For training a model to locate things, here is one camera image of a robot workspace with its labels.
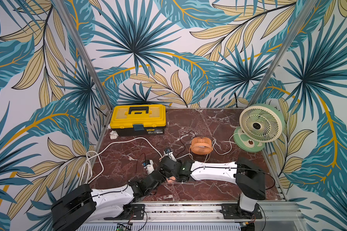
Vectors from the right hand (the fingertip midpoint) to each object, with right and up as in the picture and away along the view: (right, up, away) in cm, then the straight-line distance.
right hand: (167, 165), depth 83 cm
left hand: (-1, -5, +1) cm, 6 cm away
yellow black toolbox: (-24, +27, +8) cm, 37 cm away
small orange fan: (+20, +12, +1) cm, 23 cm away
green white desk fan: (+52, +24, -2) cm, 57 cm away
